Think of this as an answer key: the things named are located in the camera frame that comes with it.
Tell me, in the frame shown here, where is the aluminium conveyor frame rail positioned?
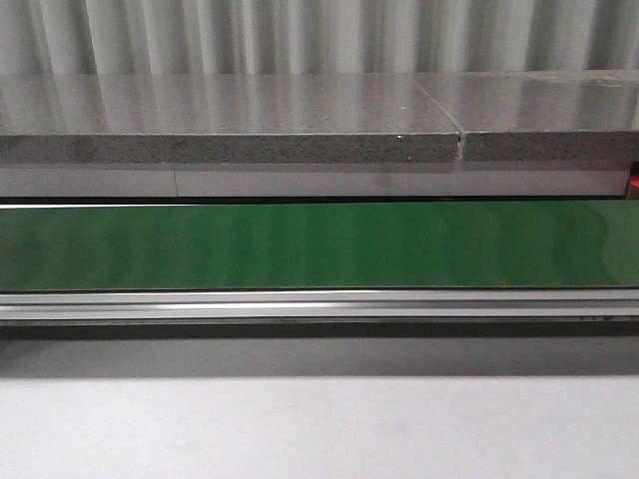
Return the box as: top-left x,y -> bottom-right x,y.
1,288 -> 638,324

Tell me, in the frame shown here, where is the white curtain backdrop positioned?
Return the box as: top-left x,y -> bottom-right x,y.
1,1 -> 638,74

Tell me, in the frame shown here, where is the grey granite slab left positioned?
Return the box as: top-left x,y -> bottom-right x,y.
1,74 -> 459,165

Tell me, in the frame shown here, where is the grey granite slab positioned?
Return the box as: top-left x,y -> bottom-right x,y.
1,74 -> 459,165
414,70 -> 638,164

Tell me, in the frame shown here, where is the green conveyor belt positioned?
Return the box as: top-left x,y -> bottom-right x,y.
1,200 -> 638,292

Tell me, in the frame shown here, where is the grey granite slab right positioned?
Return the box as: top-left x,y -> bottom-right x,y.
414,70 -> 638,164

